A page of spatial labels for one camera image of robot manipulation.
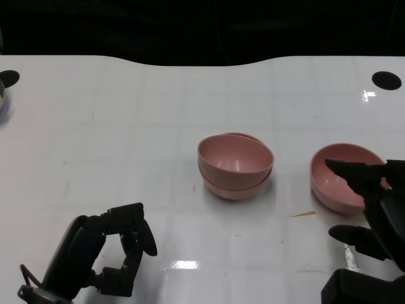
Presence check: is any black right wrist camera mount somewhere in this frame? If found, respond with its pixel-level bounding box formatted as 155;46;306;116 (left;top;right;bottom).
321;269;405;304

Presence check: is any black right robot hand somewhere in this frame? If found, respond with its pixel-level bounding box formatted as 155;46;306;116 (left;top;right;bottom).
325;158;405;273

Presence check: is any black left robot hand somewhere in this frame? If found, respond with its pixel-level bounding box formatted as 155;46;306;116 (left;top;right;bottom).
40;202;158;298

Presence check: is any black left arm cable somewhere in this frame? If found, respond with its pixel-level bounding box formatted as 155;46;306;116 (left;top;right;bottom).
18;264;42;286

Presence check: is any pink plastic bowl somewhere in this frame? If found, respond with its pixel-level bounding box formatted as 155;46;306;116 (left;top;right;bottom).
198;132;273;201
197;134;274;185
309;142;393;216

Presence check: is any black table cable grommet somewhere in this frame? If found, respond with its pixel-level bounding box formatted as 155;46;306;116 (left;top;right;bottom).
0;70;20;87
371;71;402;91

